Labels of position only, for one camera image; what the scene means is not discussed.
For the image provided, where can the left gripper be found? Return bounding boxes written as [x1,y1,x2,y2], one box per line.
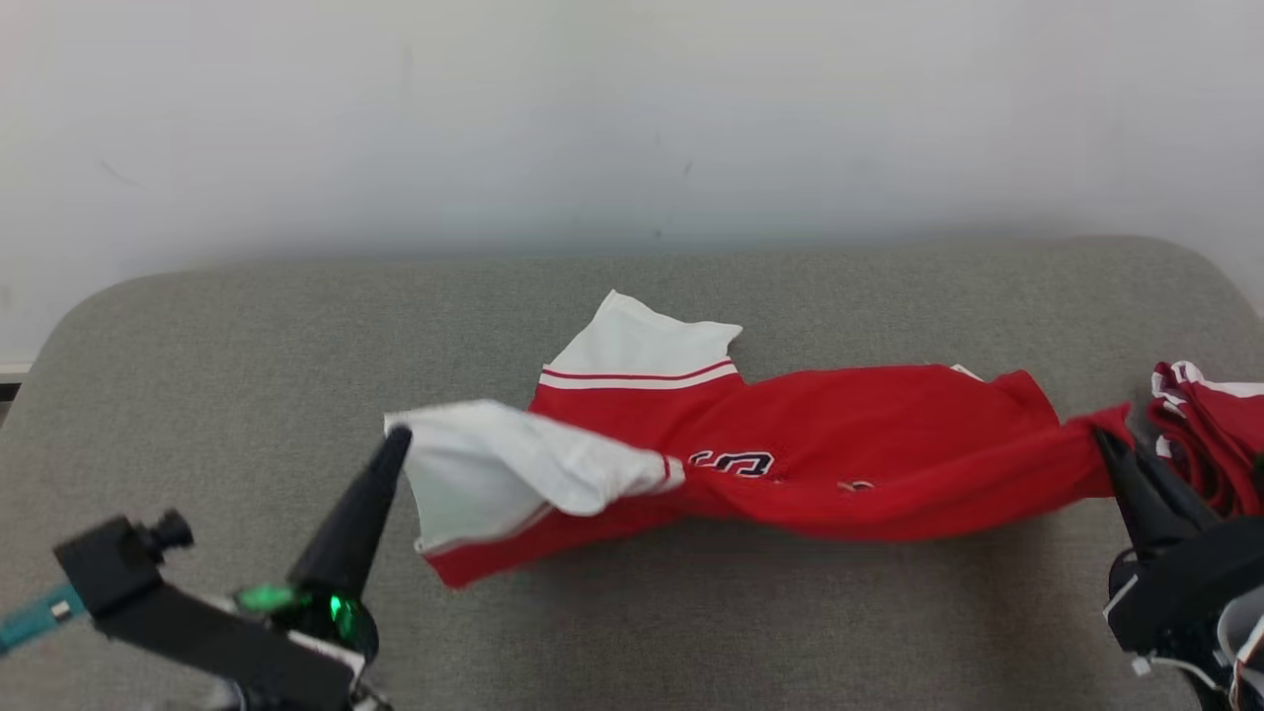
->
[234,427,414,711]

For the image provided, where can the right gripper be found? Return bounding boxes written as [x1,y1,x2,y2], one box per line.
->
[1094,431,1264,684]

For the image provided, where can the red shorts with number print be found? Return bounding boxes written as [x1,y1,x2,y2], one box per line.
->
[1147,360,1264,519]

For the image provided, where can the red jersey with white sleeves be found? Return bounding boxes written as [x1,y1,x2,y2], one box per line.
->
[383,289,1135,591]

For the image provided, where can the grey fabric sofa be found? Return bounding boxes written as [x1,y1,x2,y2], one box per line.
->
[0,235,1264,711]

